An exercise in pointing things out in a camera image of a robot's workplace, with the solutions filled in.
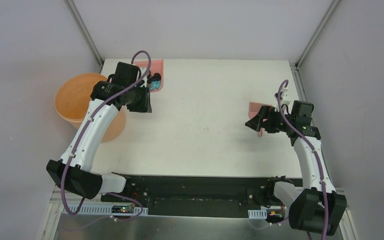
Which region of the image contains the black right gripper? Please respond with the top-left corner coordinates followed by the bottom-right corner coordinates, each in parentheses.
top-left (245, 105), bottom-right (295, 134)

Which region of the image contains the pink hand brush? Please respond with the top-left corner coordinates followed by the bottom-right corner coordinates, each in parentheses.
top-left (248, 101), bottom-right (272, 119)

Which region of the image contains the pink plastic dustpan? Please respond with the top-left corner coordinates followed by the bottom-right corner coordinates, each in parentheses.
top-left (143, 59), bottom-right (164, 93)

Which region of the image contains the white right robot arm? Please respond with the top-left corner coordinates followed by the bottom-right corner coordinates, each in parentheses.
top-left (245, 100), bottom-right (348, 237)

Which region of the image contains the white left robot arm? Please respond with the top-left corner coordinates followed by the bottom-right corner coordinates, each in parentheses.
top-left (46, 62), bottom-right (152, 203)

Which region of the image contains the light blue paper scrap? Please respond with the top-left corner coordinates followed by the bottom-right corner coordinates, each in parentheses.
top-left (149, 81), bottom-right (162, 92)

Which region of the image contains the black paper scrap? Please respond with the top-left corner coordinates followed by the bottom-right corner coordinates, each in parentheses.
top-left (147, 72), bottom-right (162, 83)

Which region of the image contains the orange plastic bucket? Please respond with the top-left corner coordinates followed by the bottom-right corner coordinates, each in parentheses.
top-left (54, 72), bottom-right (126, 143)

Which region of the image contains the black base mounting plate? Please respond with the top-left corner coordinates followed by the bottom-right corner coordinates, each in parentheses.
top-left (120, 175), bottom-right (282, 218)

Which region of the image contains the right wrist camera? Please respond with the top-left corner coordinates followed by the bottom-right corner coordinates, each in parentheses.
top-left (275, 87), bottom-right (291, 108)

